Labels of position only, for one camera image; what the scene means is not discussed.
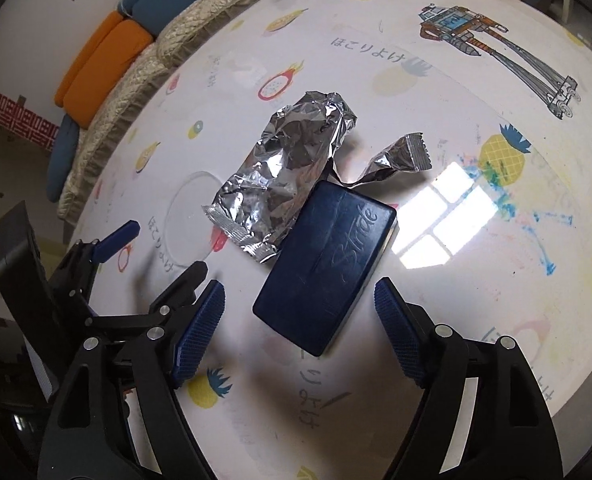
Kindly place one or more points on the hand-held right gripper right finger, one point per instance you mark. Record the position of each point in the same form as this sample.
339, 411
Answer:
401, 335

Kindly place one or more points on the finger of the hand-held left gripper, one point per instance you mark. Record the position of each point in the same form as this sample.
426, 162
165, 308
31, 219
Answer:
118, 241
183, 285

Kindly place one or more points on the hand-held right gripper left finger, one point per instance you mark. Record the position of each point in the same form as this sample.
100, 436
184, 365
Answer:
198, 335

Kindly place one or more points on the dark blue box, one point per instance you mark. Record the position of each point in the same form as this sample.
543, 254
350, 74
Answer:
321, 270

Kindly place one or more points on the large silver foil wrapper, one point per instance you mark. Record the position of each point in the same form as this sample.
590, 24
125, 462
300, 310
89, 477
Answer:
281, 170

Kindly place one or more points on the fruit printed table cover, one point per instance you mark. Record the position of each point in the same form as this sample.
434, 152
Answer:
476, 310

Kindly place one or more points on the orange sofa cushion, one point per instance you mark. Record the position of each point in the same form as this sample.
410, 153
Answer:
93, 50
113, 80

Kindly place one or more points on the small silver foil wrapper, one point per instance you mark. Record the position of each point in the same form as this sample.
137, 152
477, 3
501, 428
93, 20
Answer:
401, 157

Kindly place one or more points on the red patterned wall strip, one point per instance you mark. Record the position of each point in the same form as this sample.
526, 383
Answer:
16, 115

